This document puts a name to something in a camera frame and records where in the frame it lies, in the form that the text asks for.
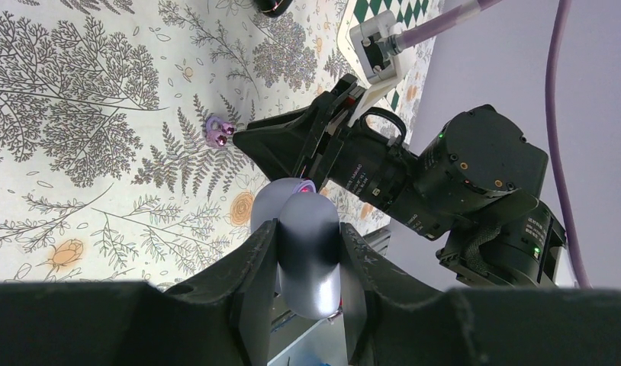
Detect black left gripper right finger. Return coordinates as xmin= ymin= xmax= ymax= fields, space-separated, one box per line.
xmin=339 ymin=223 xmax=621 ymax=365

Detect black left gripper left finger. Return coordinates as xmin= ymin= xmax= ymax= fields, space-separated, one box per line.
xmin=0 ymin=220 xmax=277 ymax=365

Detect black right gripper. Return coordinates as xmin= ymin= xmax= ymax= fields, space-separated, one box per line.
xmin=233 ymin=74 xmax=365 ymax=188

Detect purple clip earbuds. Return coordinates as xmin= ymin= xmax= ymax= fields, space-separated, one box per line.
xmin=205 ymin=115 xmax=236 ymax=148

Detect silver computer mouse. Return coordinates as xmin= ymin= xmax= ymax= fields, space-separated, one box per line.
xmin=250 ymin=178 xmax=340 ymax=320

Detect black earbud charging case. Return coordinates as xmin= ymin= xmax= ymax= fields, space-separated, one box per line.
xmin=253 ymin=0 xmax=293 ymax=18

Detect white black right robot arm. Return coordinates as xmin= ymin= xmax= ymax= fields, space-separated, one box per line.
xmin=233 ymin=74 xmax=566 ymax=287

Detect green white chessboard mat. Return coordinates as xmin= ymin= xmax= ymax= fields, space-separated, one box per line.
xmin=335 ymin=0 xmax=445 ymax=114

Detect floral tablecloth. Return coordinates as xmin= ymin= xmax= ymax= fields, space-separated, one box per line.
xmin=0 ymin=1 xmax=443 ymax=289

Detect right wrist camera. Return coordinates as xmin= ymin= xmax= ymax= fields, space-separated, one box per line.
xmin=349 ymin=10 xmax=412 ymax=126

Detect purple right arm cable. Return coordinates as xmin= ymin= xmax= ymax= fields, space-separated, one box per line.
xmin=391 ymin=0 xmax=592 ymax=290

